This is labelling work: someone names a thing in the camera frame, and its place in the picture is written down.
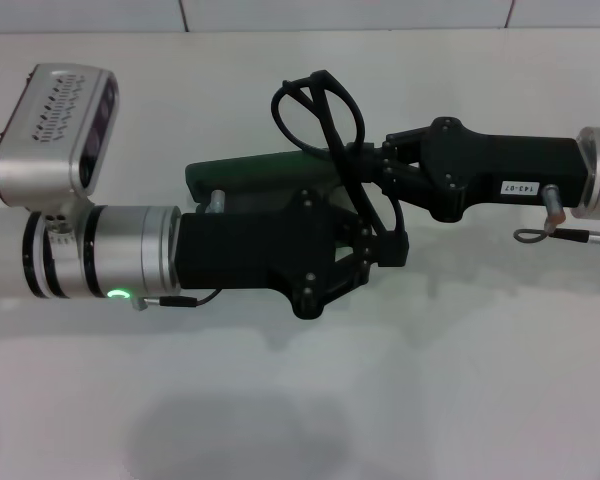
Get black glasses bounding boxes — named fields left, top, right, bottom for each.
left=270, top=69, right=410, bottom=242

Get green glasses case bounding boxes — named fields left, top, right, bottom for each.
left=184, top=148, right=349, bottom=217

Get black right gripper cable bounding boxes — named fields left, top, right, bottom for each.
left=513, top=183, right=600, bottom=257

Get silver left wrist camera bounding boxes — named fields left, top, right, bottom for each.
left=0, top=63, right=120, bottom=209

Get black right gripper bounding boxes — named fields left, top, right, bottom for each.
left=347, top=116, right=595, bottom=225

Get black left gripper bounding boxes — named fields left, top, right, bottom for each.
left=176, top=188, right=411, bottom=322

